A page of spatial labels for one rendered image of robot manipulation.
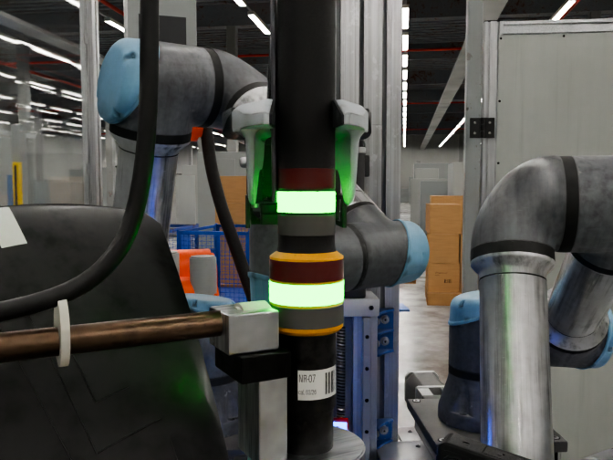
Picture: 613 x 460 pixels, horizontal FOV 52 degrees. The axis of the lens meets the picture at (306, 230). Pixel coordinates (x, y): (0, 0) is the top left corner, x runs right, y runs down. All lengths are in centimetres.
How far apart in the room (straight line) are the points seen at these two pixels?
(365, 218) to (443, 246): 720
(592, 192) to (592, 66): 155
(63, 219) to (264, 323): 18
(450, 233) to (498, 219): 716
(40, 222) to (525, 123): 191
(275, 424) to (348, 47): 99
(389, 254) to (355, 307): 49
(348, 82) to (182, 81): 45
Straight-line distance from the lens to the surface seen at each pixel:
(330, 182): 35
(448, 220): 790
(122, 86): 87
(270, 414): 36
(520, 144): 221
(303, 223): 35
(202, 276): 420
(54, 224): 45
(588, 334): 111
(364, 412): 123
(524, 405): 72
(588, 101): 228
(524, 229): 75
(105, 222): 47
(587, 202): 77
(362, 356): 119
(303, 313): 35
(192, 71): 90
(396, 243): 70
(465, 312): 113
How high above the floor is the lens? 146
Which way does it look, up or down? 4 degrees down
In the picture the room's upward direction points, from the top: straight up
